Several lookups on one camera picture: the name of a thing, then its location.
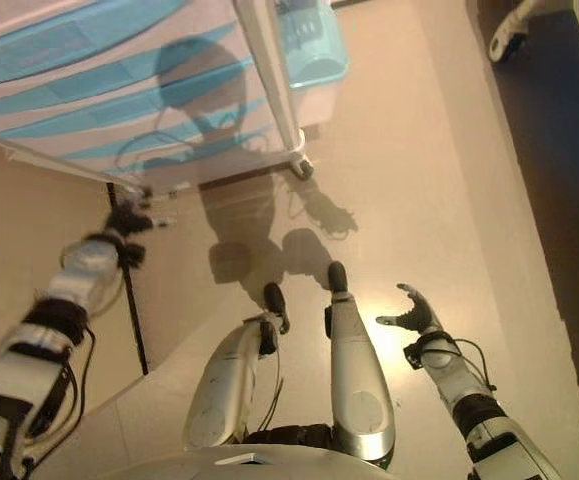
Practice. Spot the white bin light blue lid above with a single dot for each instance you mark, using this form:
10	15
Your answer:
314	45

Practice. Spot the blue-fronted cart drawer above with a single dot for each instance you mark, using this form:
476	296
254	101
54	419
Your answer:
84	85
114	113
69	37

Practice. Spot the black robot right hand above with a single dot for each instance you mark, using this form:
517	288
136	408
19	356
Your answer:
421	315

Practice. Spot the grey robot torso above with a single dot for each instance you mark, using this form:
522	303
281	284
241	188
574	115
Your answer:
279	465

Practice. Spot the cart caster wheel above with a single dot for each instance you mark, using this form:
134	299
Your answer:
304	168

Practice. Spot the white medical cart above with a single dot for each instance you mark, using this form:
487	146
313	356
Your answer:
269	75

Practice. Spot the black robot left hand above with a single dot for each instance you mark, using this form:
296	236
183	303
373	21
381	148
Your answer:
131	217

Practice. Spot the silver robot left leg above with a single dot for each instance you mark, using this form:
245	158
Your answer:
224	385

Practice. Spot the white bed caster wheel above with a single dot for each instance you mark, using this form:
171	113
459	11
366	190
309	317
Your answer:
506	40

